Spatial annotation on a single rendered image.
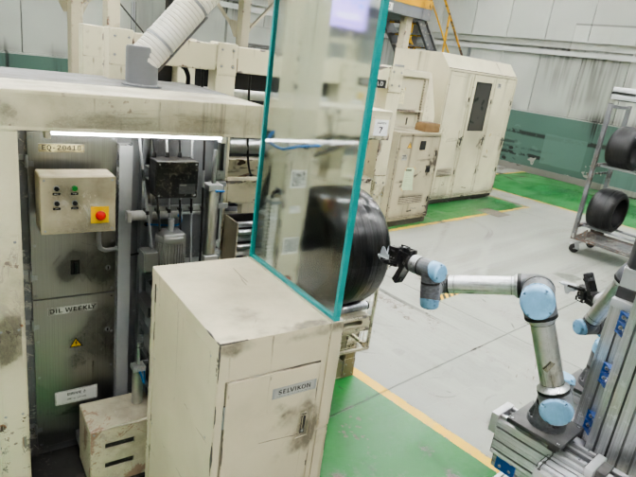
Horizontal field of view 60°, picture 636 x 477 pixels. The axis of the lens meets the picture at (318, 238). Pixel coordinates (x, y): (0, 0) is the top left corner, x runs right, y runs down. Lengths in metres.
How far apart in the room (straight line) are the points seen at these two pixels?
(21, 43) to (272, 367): 9.91
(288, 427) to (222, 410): 0.25
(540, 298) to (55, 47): 10.11
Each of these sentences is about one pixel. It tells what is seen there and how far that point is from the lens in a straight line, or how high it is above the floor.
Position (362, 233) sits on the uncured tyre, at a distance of 2.34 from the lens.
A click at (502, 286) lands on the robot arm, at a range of 2.24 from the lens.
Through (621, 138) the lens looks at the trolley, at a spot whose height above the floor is 1.53.
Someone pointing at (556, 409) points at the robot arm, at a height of 0.90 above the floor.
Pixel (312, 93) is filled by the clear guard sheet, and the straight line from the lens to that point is 1.67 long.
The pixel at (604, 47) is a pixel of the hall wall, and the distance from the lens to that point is 14.03.
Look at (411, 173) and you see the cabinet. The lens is 7.33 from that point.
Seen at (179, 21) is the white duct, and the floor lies 2.05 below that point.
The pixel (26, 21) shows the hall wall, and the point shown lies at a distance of 11.11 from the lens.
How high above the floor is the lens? 1.99
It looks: 18 degrees down
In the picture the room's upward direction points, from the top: 8 degrees clockwise
